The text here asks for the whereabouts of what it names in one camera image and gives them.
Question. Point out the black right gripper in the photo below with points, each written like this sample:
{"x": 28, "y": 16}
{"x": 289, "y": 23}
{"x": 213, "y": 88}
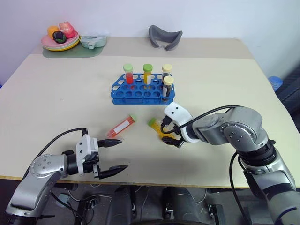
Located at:
{"x": 180, "y": 138}

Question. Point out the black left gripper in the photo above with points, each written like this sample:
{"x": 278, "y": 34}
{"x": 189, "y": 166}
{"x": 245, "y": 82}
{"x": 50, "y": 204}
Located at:
{"x": 93, "y": 164}

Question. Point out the yellow tube green cap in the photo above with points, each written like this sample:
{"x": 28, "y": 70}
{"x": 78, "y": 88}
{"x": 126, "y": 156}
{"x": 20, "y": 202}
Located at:
{"x": 147, "y": 76}
{"x": 155, "y": 126}

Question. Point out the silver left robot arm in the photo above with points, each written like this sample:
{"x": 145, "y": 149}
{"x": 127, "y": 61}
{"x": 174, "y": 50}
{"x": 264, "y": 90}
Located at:
{"x": 39, "y": 174}

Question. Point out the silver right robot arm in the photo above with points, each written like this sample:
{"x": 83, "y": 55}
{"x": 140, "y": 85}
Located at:
{"x": 243, "y": 133}

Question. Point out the blue test tube rack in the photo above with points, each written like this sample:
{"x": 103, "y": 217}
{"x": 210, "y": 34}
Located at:
{"x": 138, "y": 95}

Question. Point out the red tube white label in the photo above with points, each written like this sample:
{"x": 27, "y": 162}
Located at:
{"x": 122, "y": 126}

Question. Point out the dark tube cream cap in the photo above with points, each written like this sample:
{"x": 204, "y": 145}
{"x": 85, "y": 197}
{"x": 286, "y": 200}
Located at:
{"x": 167, "y": 87}
{"x": 167, "y": 69}

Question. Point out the dark rounded shape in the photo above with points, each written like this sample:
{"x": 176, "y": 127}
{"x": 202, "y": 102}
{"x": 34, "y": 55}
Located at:
{"x": 185, "y": 206}
{"x": 122, "y": 206}

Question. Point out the small black box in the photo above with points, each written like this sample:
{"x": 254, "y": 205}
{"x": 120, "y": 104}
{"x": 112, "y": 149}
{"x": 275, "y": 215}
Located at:
{"x": 91, "y": 203}
{"x": 215, "y": 211}

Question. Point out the grey power adapter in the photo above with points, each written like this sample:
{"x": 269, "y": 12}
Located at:
{"x": 63, "y": 198}

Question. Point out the red tube green cap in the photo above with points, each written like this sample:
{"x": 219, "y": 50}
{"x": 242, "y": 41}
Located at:
{"x": 129, "y": 76}

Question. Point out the grey curved foam pad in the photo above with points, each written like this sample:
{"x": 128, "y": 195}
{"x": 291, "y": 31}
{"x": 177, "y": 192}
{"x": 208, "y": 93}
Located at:
{"x": 164, "y": 38}

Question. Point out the green table mat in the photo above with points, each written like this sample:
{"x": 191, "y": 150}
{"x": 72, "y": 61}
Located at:
{"x": 79, "y": 52}

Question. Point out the pale green lidded container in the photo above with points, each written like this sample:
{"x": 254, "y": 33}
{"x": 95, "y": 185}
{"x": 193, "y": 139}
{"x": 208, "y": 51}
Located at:
{"x": 93, "y": 41}

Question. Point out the yellow plate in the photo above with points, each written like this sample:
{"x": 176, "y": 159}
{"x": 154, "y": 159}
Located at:
{"x": 68, "y": 48}

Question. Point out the blue bottle cap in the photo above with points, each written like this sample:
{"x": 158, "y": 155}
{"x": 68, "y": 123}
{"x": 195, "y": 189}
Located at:
{"x": 275, "y": 83}

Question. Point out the stack of coloured plates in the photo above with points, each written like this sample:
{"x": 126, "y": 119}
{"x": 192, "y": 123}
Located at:
{"x": 70, "y": 45}

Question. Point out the black bag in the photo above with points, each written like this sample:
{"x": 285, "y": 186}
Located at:
{"x": 290, "y": 93}

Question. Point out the dark green toy fruit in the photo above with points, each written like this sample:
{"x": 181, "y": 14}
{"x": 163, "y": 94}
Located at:
{"x": 59, "y": 37}

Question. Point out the pink plate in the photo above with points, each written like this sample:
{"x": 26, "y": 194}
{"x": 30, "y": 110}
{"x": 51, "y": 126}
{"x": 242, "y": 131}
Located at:
{"x": 49, "y": 42}

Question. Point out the red toy apple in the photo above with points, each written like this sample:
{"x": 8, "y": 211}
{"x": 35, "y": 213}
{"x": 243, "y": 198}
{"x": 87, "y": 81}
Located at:
{"x": 68, "y": 29}

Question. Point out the orange toy fruit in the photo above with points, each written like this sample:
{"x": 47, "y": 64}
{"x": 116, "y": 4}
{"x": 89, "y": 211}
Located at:
{"x": 52, "y": 31}

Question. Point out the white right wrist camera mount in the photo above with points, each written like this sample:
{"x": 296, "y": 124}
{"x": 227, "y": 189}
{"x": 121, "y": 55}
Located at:
{"x": 179, "y": 113}

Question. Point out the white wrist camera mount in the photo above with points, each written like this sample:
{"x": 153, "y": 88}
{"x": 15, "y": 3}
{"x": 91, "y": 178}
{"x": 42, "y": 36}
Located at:
{"x": 179, "y": 113}
{"x": 84, "y": 145}

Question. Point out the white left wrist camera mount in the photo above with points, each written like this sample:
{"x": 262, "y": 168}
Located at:
{"x": 84, "y": 145}

